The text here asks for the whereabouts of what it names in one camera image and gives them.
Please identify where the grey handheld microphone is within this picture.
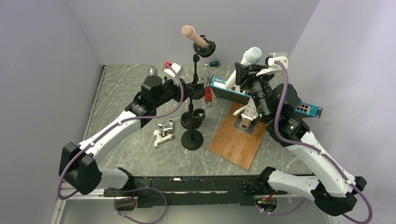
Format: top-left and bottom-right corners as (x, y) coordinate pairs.
(148, 65), (157, 76)

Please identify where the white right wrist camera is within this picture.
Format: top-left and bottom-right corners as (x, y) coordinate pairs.
(256, 52), (289, 77)

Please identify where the pink microphone on stand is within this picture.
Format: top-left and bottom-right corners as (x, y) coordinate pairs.
(181, 25), (216, 84)

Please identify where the wooden board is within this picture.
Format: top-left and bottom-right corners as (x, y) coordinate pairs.
(207, 102), (267, 170)

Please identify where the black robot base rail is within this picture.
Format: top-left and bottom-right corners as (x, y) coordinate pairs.
(104, 175), (285, 208)

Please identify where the black front microphone stand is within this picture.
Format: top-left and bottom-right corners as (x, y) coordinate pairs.
(181, 108), (205, 150)

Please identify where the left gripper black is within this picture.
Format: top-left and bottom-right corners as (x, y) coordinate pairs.
(154, 77), (194, 109)

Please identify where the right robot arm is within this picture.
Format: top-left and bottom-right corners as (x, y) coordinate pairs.
(235, 60), (367, 217)

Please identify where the chrome white faucet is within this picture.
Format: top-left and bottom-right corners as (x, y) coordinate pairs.
(153, 119), (175, 148)

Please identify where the white microphone with stand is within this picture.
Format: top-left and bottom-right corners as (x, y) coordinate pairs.
(225, 47), (262, 90)

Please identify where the metal bracket on board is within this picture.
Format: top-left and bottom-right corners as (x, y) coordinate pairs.
(233, 98), (258, 135)

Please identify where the green handled screwdriver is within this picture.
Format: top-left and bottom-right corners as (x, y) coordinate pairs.
(205, 61), (220, 67)

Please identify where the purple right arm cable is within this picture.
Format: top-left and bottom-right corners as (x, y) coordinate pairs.
(274, 60), (373, 224)

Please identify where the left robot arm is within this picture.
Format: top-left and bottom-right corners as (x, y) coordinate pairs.
(57, 76), (193, 199)

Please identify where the blue network switch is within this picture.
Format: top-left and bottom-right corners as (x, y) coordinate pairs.
(206, 75), (323, 118)

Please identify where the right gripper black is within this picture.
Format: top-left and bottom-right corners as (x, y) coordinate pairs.
(236, 61), (276, 120)

